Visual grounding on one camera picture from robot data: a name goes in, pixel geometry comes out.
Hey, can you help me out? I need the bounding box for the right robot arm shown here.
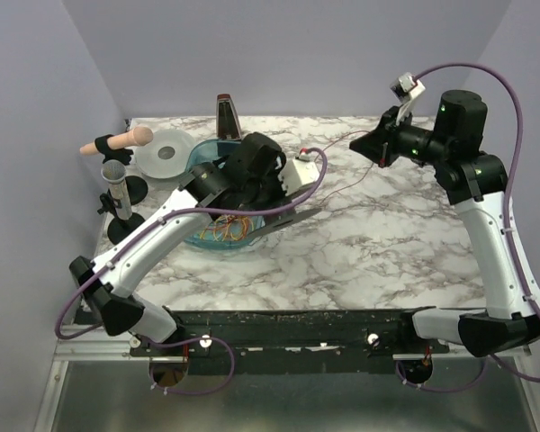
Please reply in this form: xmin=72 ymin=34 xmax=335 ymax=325
xmin=349 ymin=90 xmax=540 ymax=357

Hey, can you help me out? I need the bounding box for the white cable spool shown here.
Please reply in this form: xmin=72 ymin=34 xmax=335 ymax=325
xmin=135 ymin=130 xmax=197 ymax=180

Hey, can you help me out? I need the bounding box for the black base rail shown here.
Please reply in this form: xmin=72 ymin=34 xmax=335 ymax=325
xmin=130 ymin=309 xmax=449 ymax=375

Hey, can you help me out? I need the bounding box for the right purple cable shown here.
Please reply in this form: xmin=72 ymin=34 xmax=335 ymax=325
xmin=395 ymin=62 xmax=540 ymax=393

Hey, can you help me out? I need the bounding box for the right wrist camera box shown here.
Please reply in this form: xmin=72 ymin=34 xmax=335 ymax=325
xmin=390 ymin=73 xmax=426 ymax=124

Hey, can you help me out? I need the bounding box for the tangled coloured wires bundle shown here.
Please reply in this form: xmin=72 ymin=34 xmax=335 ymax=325
xmin=197 ymin=213 xmax=257 ymax=244

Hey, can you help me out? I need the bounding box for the dark grey cable spool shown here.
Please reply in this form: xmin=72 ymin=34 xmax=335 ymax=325
xmin=244 ymin=207 xmax=321 ymax=242

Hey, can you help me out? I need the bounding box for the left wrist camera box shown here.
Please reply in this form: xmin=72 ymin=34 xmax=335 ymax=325
xmin=278 ymin=158 xmax=320 ymax=196

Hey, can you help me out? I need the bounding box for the aluminium rail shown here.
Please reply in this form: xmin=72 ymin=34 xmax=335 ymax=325
xmin=53 ymin=337 xmax=139 ymax=362

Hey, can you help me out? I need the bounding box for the blue transparent plastic bin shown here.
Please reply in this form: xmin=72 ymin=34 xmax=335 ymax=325
xmin=184 ymin=139 xmax=263 ymax=250

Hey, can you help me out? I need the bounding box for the brown metronome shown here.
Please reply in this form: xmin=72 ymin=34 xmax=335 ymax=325
xmin=216 ymin=94 xmax=242 ymax=140

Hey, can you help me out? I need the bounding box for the black microphone stand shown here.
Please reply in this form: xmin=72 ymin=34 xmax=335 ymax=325
xmin=101 ymin=133 xmax=148 ymax=206
xmin=97 ymin=193 xmax=145 ymax=245

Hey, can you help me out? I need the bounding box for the pink microphone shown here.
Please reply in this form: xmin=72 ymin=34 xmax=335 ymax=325
xmin=79 ymin=127 xmax=154 ymax=156

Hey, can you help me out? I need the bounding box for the purple cable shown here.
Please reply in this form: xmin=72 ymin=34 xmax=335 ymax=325
xmin=54 ymin=146 xmax=329 ymax=397
xmin=395 ymin=62 xmax=540 ymax=393

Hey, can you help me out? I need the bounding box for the silver microphone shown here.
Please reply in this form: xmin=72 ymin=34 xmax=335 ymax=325
xmin=101 ymin=160 xmax=132 ymax=221

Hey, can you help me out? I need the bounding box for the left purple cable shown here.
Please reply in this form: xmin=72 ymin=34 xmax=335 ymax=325
xmin=54 ymin=146 xmax=329 ymax=397

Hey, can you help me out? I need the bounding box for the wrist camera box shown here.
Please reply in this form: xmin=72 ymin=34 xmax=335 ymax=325
xmin=390 ymin=73 xmax=426 ymax=124
xmin=278 ymin=158 xmax=320 ymax=196

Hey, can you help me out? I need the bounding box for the red wire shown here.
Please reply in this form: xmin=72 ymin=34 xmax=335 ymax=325
xmin=312 ymin=129 xmax=377 ymax=209

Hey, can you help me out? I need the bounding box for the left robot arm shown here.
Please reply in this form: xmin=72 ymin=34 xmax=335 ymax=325
xmin=69 ymin=132 xmax=292 ymax=342

